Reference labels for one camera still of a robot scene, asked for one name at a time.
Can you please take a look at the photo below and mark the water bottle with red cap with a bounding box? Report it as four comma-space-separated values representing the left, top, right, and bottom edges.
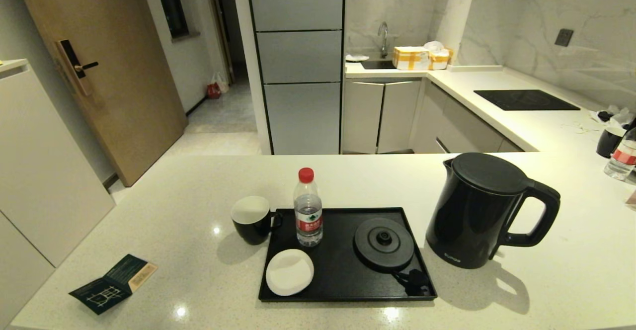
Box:
293, 167, 323, 247

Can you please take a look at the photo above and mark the black cup white inside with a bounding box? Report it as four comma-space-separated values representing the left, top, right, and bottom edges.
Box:
231, 195, 283, 246

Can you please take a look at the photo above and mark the black electric kettle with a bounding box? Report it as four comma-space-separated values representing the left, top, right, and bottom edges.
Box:
426, 152, 562, 270

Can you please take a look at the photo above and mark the black round kettle base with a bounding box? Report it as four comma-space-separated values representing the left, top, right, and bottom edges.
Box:
353, 217, 415, 273

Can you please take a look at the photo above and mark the grey lower cabinet door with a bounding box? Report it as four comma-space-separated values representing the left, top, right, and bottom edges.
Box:
378, 81, 423, 151
343, 82, 385, 154

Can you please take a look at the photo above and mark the tall grey cabinet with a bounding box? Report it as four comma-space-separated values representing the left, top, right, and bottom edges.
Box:
246, 0, 346, 156

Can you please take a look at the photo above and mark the chrome sink faucet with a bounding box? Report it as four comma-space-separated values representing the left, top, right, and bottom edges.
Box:
377, 21, 390, 58

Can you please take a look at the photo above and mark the white round saucer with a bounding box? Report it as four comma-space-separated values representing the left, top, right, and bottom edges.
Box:
266, 249, 315, 297

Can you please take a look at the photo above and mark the large yellow taped cardboard box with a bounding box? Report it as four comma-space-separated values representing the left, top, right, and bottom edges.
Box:
393, 46, 431, 71

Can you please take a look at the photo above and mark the black rectangular tray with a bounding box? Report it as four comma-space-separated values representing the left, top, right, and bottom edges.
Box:
258, 207, 439, 303

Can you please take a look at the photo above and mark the grey drawer cabinet front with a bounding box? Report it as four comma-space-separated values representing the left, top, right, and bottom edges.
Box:
411, 81, 525, 154

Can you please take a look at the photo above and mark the small yellow taped cardboard box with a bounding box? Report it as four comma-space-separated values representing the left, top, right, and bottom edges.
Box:
429, 50, 454, 70

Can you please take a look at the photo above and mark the dark narrow window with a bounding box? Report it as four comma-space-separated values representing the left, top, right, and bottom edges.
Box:
152, 0, 200, 41

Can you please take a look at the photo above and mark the brown wooden door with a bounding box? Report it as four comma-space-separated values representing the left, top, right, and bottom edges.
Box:
11, 0, 188, 187

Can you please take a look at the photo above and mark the black induction cooktop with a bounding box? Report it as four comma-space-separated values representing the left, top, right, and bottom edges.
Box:
474, 89, 581, 111

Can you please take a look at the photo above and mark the dark green folded leaflet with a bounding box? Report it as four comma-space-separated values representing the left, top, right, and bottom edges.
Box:
69, 254, 159, 315

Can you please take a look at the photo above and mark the black gold door lock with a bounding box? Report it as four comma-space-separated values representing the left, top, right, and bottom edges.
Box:
55, 39, 99, 97

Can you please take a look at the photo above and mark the white side cabinet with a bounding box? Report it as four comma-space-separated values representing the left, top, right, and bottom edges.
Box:
0, 59, 116, 321

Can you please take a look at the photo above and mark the black mug white rim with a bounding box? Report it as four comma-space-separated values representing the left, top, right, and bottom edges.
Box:
596, 127, 627, 159

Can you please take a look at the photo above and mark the crumpled white tissue pile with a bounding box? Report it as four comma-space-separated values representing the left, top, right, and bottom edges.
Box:
589, 105, 636, 131

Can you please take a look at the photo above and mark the clear bottle with red label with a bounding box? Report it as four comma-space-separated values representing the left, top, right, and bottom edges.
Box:
604, 127, 636, 181

